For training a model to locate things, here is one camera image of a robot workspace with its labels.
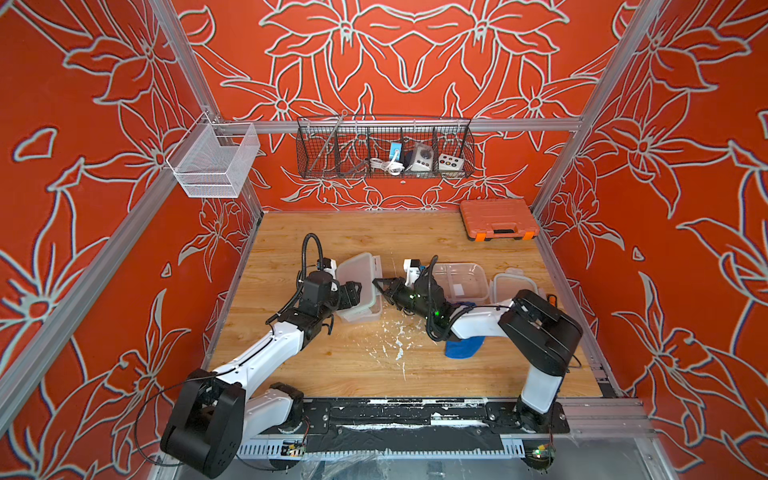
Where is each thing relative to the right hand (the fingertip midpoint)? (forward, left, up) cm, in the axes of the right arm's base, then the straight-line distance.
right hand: (364, 284), depth 81 cm
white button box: (+38, -25, +14) cm, 48 cm away
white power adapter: (+35, -17, +17) cm, 43 cm away
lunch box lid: (+11, +3, -8) cm, 14 cm away
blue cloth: (-12, -29, -14) cm, 34 cm away
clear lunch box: (+11, -32, -15) cm, 37 cm away
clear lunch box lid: (+11, -47, -18) cm, 51 cm away
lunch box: (-6, +3, -6) cm, 9 cm away
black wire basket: (+47, -4, +14) cm, 49 cm away
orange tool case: (+40, -48, -14) cm, 63 cm away
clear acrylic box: (+37, +50, +16) cm, 64 cm away
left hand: (+2, +4, -4) cm, 6 cm away
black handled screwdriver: (+4, -58, -13) cm, 60 cm away
